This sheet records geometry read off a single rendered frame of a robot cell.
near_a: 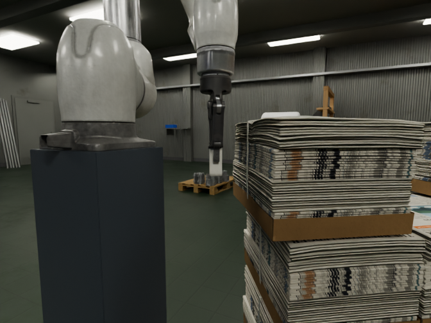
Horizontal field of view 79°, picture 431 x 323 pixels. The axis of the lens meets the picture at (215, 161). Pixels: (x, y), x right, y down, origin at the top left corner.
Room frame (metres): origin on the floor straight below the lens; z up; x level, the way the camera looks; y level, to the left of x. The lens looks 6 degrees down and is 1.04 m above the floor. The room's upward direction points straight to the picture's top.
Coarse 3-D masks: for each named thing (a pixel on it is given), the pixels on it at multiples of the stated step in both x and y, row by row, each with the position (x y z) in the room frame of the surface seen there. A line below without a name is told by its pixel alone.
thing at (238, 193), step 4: (236, 184) 0.78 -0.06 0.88; (236, 188) 0.78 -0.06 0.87; (240, 188) 0.73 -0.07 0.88; (236, 192) 0.78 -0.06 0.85; (240, 192) 0.73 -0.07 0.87; (244, 192) 0.68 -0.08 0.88; (236, 196) 0.78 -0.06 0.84; (240, 196) 0.73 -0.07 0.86; (244, 196) 0.68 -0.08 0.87; (240, 200) 0.73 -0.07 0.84; (244, 200) 0.68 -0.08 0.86; (244, 204) 0.68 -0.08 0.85
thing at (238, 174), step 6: (240, 126) 0.77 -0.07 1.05; (246, 126) 0.69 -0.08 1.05; (240, 132) 0.77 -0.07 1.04; (246, 132) 0.69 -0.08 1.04; (240, 138) 0.77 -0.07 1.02; (246, 138) 0.69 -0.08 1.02; (240, 144) 0.76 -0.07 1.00; (246, 144) 0.70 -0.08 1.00; (234, 150) 0.83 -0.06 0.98; (240, 150) 0.77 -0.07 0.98; (246, 150) 0.70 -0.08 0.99; (234, 156) 0.83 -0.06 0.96; (240, 156) 0.75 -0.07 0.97; (246, 156) 0.68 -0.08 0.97; (234, 162) 0.81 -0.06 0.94; (240, 162) 0.74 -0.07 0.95; (234, 168) 0.82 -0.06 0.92; (240, 168) 0.73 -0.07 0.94; (234, 174) 0.81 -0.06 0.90; (240, 174) 0.73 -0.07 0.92; (240, 180) 0.73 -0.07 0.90; (240, 186) 0.74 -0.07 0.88
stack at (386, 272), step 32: (416, 192) 0.90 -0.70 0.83; (256, 224) 0.71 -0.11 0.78; (416, 224) 0.58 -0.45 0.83; (256, 256) 0.70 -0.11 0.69; (288, 256) 0.48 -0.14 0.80; (320, 256) 0.48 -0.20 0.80; (352, 256) 0.49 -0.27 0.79; (384, 256) 0.50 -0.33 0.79; (416, 256) 0.50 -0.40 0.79; (256, 288) 0.70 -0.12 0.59; (288, 288) 0.48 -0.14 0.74; (320, 288) 0.48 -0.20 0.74; (352, 288) 0.49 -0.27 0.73; (384, 288) 0.49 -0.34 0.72; (416, 288) 0.50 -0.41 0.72; (256, 320) 0.70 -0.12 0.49; (288, 320) 0.47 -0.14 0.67; (320, 320) 0.48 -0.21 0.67; (352, 320) 0.49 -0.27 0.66; (384, 320) 0.50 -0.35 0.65
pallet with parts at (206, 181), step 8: (200, 176) 4.48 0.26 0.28; (208, 176) 4.38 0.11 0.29; (216, 176) 4.44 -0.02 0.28; (224, 176) 4.74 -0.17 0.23; (232, 176) 5.29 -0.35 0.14; (184, 184) 4.62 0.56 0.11; (192, 184) 4.49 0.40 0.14; (200, 184) 4.48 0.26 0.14; (208, 184) 4.37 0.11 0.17; (216, 184) 4.49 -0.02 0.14; (224, 184) 4.73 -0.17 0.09; (232, 184) 5.09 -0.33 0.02; (216, 192) 4.35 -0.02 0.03
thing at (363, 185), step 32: (256, 128) 0.61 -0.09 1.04; (288, 128) 0.46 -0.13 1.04; (320, 128) 0.47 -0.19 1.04; (352, 128) 0.48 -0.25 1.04; (384, 128) 0.49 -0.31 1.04; (416, 128) 0.49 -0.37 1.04; (256, 160) 0.59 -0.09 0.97; (288, 160) 0.47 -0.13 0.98; (320, 160) 0.48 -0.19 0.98; (352, 160) 0.49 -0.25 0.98; (384, 160) 0.51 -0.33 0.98; (256, 192) 0.57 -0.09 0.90; (288, 192) 0.47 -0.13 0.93; (320, 192) 0.48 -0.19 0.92; (352, 192) 0.49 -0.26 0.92; (384, 192) 0.50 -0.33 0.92
